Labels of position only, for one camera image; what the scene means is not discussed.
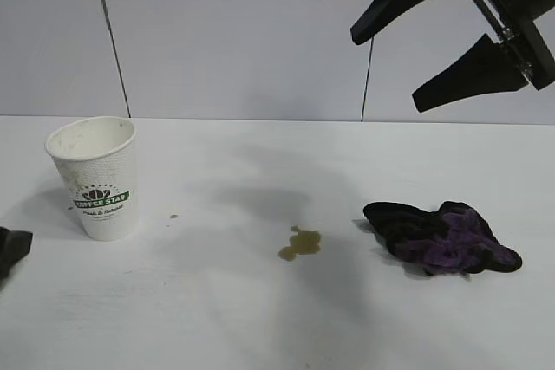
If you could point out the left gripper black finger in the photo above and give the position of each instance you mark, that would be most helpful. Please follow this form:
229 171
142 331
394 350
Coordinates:
13 253

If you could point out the black and purple cloth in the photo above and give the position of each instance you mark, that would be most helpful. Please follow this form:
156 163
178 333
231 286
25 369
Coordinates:
416 231

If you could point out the brown coffee spill puddle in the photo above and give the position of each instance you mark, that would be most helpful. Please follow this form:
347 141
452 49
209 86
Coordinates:
303 243

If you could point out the white paper coffee cup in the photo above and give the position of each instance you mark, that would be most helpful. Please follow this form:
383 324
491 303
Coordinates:
104 179

